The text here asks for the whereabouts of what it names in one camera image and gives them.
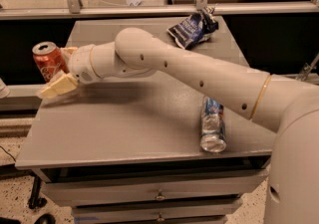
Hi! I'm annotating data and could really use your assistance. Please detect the top drawer with knob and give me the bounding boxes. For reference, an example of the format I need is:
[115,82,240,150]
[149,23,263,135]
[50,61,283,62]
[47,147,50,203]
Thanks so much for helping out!
[42,169,268,206]

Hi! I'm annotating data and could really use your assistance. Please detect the blue silver energy drink can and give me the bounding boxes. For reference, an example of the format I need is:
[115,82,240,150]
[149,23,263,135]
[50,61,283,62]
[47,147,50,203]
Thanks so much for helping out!
[200,97,226,153]

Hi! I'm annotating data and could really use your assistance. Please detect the drawer with knob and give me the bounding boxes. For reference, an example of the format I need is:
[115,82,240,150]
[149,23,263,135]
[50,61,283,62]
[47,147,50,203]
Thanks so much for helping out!
[42,169,268,206]
[72,198,242,224]

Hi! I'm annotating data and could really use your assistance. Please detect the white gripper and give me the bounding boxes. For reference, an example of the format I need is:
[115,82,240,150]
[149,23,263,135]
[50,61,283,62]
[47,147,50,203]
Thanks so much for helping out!
[37,45,100,100]

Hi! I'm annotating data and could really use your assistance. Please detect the black cable on floor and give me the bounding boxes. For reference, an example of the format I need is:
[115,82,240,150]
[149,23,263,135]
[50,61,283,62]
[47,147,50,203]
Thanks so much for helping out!
[0,144,18,163]

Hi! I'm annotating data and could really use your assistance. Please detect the blue chip bag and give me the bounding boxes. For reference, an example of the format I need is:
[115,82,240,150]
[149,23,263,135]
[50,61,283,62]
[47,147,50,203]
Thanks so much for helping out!
[166,6,219,50]

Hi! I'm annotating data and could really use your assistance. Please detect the black caster wheel stand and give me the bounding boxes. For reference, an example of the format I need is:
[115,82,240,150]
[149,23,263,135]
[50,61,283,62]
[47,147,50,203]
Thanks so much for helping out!
[28,174,56,224]

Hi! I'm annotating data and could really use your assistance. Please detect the red coke can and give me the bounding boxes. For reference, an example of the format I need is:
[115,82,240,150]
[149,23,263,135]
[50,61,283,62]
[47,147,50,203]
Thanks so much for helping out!
[32,41,68,82]

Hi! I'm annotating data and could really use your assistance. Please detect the grey drawer cabinet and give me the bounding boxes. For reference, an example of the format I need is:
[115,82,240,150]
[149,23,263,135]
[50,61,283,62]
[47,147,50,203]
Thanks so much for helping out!
[17,26,274,224]

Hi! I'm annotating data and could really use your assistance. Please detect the lower drawer with knob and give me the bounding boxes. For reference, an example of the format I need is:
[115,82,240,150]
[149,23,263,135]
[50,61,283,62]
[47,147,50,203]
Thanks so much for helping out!
[72,198,242,224]

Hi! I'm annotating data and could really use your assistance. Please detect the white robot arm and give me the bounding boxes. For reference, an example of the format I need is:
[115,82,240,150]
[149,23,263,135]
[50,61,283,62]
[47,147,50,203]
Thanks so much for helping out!
[38,28,319,224]

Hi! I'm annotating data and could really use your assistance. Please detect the white object at left edge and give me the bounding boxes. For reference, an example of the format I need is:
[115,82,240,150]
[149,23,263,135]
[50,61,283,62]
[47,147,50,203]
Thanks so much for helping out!
[0,78,10,99]

